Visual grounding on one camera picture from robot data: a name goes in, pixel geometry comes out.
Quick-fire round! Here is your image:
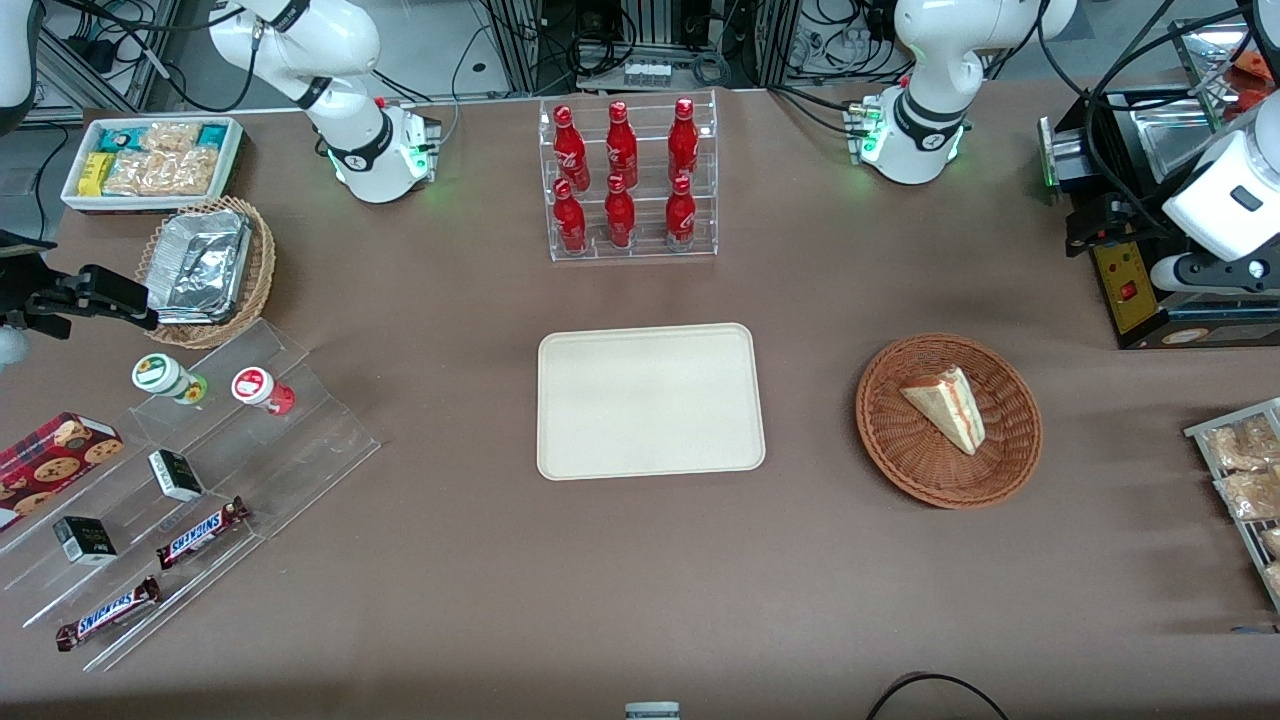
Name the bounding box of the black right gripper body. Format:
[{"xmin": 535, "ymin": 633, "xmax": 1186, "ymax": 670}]
[{"xmin": 0, "ymin": 232, "xmax": 73, "ymax": 339}]

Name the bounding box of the triangular sandwich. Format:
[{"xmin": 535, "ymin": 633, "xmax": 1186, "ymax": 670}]
[{"xmin": 899, "ymin": 366, "xmax": 987, "ymax": 457}]

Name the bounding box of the light wicker basket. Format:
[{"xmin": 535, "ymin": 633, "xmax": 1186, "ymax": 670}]
[{"xmin": 135, "ymin": 196, "xmax": 277, "ymax": 350}]

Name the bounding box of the round brown wicker basket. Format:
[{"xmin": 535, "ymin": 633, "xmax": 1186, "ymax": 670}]
[{"xmin": 855, "ymin": 333, "xmax": 1044, "ymax": 510}]

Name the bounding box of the beige plastic tray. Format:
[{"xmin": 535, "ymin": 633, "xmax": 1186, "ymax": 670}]
[{"xmin": 537, "ymin": 322, "xmax": 767, "ymax": 482}]

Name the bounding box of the black hot food display machine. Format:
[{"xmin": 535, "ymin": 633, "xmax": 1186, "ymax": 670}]
[{"xmin": 1038, "ymin": 18, "xmax": 1280, "ymax": 351}]

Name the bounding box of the green lid cup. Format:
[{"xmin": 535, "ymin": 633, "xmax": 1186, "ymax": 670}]
[{"xmin": 132, "ymin": 353, "xmax": 209, "ymax": 406}]

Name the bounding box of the white rectangular snack bin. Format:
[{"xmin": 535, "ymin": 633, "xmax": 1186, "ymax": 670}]
[{"xmin": 60, "ymin": 116, "xmax": 245, "ymax": 214}]

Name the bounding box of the aluminium foil container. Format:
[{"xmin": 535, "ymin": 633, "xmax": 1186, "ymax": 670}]
[{"xmin": 146, "ymin": 210, "xmax": 253, "ymax": 325}]

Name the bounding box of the clear rice cracker bag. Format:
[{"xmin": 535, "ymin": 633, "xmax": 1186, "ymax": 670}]
[
  {"xmin": 150, "ymin": 148, "xmax": 220, "ymax": 197},
  {"xmin": 140, "ymin": 122, "xmax": 202, "ymax": 154},
  {"xmin": 104, "ymin": 152, "xmax": 161, "ymax": 197}
]

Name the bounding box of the red lid cup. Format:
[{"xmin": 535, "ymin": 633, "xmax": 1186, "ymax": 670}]
[{"xmin": 231, "ymin": 367, "xmax": 296, "ymax": 416}]

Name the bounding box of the red plaid cookie box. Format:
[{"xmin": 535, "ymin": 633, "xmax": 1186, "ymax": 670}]
[{"xmin": 0, "ymin": 412, "xmax": 125, "ymax": 531}]

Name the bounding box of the small black box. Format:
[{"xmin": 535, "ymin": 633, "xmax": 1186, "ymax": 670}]
[
  {"xmin": 53, "ymin": 516, "xmax": 118, "ymax": 566},
  {"xmin": 148, "ymin": 449, "xmax": 205, "ymax": 503}
]

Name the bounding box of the Snickers chocolate bar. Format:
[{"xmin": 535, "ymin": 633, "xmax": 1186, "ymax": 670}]
[
  {"xmin": 156, "ymin": 497, "xmax": 251, "ymax": 571},
  {"xmin": 55, "ymin": 576, "xmax": 162, "ymax": 653}
]

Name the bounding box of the clear acrylic stepped display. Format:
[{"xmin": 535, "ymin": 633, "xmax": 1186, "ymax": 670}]
[{"xmin": 0, "ymin": 318, "xmax": 382, "ymax": 673}]

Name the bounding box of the red cola bottle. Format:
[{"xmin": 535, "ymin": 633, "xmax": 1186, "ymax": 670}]
[
  {"xmin": 665, "ymin": 175, "xmax": 697, "ymax": 249},
  {"xmin": 553, "ymin": 104, "xmax": 591, "ymax": 189},
  {"xmin": 605, "ymin": 174, "xmax": 636, "ymax": 249},
  {"xmin": 668, "ymin": 97, "xmax": 700, "ymax": 183},
  {"xmin": 553, "ymin": 178, "xmax": 588, "ymax": 254},
  {"xmin": 606, "ymin": 100, "xmax": 639, "ymax": 186}
]

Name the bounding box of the clear acrylic bottle rack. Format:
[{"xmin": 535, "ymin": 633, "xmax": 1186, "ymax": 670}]
[{"xmin": 538, "ymin": 90, "xmax": 719, "ymax": 263}]

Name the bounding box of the grey wire rack tray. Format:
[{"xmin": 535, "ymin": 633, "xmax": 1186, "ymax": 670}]
[{"xmin": 1184, "ymin": 398, "xmax": 1280, "ymax": 613}]

